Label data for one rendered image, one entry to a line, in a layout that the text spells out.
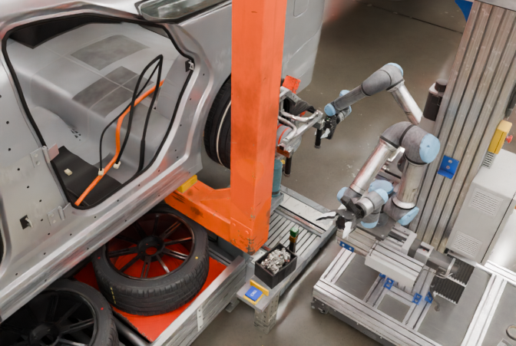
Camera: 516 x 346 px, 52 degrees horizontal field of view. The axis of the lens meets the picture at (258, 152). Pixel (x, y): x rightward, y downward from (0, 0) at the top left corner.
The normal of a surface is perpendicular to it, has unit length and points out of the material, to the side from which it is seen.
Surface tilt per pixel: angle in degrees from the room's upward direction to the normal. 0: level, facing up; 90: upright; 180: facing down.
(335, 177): 0
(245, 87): 90
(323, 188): 0
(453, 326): 0
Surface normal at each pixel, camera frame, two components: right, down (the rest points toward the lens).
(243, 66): -0.59, 0.50
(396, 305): 0.04, -0.76
